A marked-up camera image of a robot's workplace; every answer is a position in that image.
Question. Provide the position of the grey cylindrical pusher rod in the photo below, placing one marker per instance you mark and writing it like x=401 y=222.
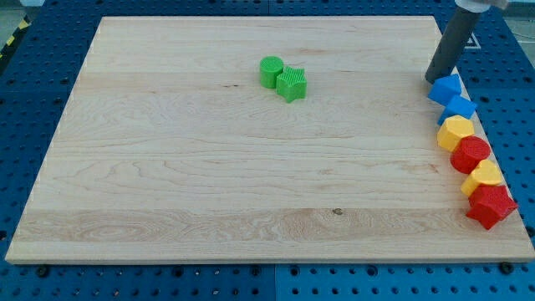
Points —
x=453 y=41

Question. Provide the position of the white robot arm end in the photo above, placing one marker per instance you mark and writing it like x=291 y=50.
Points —
x=480 y=6

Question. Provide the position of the light wooden board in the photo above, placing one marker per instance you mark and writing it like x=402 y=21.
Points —
x=170 y=151

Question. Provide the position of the green cylinder block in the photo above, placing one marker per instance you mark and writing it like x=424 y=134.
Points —
x=270 y=68

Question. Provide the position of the yellow hexagon block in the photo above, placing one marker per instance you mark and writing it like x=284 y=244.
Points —
x=453 y=130

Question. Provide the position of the red cylinder block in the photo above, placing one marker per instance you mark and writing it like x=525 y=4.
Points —
x=470 y=151

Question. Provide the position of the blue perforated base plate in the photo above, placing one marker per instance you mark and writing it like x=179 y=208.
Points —
x=35 y=86

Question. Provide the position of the blue block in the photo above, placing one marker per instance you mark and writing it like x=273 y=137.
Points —
x=458 y=105
x=445 y=88

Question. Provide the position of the upper blue block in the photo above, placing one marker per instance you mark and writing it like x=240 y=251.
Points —
x=445 y=88

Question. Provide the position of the yellow heart block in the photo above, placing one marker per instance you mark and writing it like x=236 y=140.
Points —
x=486 y=173

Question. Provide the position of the red star block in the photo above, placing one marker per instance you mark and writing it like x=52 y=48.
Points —
x=490 y=205

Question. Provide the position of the lower blue block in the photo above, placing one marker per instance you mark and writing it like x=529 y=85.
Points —
x=458 y=105

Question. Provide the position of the green star block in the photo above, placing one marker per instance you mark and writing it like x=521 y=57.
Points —
x=292 y=84

